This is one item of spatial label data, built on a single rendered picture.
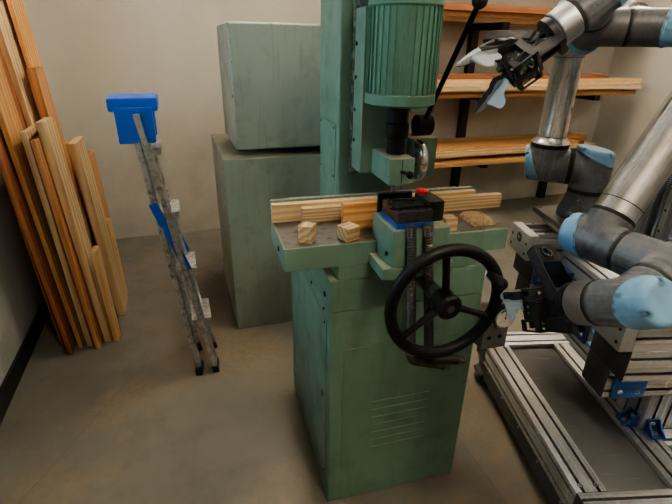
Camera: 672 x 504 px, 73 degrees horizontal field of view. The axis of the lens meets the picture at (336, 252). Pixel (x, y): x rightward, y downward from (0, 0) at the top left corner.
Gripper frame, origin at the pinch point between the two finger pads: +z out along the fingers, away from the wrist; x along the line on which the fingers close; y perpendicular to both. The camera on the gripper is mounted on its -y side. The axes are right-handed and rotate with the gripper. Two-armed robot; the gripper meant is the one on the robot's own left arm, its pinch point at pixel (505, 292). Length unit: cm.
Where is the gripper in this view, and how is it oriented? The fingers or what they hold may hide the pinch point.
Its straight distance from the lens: 102.7
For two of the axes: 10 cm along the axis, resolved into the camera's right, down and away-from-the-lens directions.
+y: 1.2, 9.9, -0.8
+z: -2.4, 1.1, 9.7
